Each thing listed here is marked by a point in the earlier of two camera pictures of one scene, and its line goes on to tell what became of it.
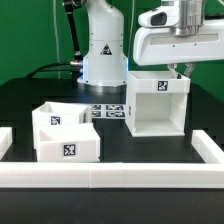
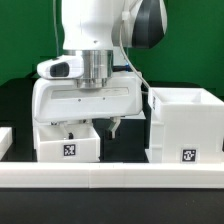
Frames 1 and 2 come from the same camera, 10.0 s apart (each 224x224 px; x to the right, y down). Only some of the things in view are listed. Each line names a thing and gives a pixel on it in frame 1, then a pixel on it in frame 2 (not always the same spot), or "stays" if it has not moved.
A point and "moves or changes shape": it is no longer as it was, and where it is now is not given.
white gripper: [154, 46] -> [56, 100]
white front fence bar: [111, 175] stays
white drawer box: [70, 142] stays
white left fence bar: [6, 140] stays
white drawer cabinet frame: [156, 103] moves or changes shape
